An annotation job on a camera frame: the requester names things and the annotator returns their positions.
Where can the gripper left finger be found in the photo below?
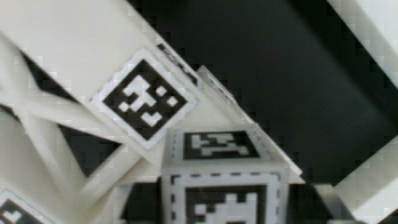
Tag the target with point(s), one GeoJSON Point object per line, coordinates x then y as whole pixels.
{"type": "Point", "coordinates": [133, 204]}

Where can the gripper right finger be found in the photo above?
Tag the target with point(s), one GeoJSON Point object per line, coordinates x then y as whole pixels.
{"type": "Point", "coordinates": [316, 206]}

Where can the white small chair part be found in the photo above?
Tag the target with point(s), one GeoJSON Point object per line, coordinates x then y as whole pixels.
{"type": "Point", "coordinates": [224, 178]}

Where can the white chair back frame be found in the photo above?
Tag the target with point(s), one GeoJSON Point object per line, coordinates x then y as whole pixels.
{"type": "Point", "coordinates": [98, 93]}

